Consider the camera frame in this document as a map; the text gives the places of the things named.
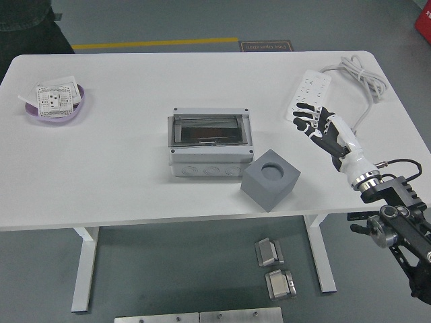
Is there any yellow floor tape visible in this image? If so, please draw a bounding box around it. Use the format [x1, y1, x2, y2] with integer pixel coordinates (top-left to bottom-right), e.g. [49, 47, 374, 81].
[71, 37, 239, 50]

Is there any red box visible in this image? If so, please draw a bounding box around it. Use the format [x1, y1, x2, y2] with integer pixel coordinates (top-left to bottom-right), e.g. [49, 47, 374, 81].
[413, 7, 431, 36]

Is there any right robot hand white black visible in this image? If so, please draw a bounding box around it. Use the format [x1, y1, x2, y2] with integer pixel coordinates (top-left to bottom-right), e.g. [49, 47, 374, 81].
[292, 102, 378, 183]

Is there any white socket module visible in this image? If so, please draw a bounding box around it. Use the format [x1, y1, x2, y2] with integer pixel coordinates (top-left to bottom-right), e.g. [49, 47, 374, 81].
[36, 85, 75, 118]

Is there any purple bowl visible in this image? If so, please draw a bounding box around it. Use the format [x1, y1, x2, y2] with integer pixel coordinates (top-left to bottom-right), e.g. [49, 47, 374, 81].
[25, 83, 87, 126]

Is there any white power cord with plug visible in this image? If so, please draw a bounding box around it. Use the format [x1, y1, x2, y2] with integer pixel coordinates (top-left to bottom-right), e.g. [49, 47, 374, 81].
[319, 55, 390, 132]

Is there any white flat strip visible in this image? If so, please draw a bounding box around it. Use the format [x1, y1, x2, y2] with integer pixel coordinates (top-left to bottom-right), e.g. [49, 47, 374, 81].
[18, 94, 38, 108]

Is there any dark floor sign with lettering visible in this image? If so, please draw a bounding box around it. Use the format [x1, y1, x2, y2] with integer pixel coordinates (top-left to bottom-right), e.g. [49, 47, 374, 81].
[238, 40, 293, 53]

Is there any person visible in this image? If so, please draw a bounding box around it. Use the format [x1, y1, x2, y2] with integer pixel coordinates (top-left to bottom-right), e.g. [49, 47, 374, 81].
[0, 0, 75, 83]

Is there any metal block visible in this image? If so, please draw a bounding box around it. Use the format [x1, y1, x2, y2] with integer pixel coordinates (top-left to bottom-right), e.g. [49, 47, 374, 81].
[255, 238, 286, 268]
[265, 268, 298, 300]

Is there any white flat panel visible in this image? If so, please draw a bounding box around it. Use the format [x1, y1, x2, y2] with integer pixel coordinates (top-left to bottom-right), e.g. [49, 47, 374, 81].
[36, 75, 84, 104]

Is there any white power strip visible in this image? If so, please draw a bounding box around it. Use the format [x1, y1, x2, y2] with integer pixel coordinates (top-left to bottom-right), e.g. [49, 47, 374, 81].
[285, 69, 333, 122]

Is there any grey cube with round recess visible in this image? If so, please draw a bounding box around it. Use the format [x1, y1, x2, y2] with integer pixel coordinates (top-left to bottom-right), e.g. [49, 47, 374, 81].
[240, 149, 302, 213]

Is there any grey metal plate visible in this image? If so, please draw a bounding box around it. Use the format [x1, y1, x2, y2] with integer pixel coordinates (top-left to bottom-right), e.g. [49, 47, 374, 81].
[199, 306, 284, 323]

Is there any grey electrical box clear lid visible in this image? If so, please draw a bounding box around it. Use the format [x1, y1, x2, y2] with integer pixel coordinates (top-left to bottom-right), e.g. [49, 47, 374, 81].
[167, 106, 254, 178]

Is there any white table leg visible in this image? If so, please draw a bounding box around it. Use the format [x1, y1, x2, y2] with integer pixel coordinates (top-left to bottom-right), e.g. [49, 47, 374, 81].
[71, 227, 100, 314]
[302, 213, 337, 293]

